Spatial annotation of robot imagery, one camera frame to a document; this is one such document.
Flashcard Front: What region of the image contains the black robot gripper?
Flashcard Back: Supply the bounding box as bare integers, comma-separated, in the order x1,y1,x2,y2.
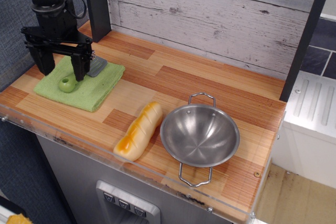
21,6,94,82

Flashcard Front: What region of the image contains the green handled grey spatula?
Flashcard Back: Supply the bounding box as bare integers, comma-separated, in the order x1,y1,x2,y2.
58,56,108,93

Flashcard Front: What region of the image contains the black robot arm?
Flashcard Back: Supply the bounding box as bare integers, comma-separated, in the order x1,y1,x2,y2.
21,0,94,81

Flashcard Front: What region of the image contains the green folded cloth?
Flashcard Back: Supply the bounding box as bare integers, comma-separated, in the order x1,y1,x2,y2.
34,56,125,112

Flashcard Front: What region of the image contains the toy bread baguette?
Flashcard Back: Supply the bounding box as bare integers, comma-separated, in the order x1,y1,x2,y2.
113,101,163,162

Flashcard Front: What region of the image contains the grey dispenser button panel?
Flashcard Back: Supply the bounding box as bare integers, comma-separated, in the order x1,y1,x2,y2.
96,180,161,223

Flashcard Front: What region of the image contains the yellow object bottom corner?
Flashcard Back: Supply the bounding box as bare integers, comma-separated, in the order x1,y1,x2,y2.
6,214,33,224

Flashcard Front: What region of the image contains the white ridged side unit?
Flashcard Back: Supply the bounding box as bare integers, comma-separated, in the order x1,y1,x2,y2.
271,71,335,188

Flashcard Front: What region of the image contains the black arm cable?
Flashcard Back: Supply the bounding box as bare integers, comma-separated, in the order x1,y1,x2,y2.
64,0,87,20

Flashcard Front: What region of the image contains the steel two-handled bowl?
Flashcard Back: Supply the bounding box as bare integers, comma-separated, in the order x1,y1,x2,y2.
160,93,240,188

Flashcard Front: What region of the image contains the dark right vertical post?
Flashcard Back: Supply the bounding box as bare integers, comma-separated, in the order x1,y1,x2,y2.
279,0,326,102

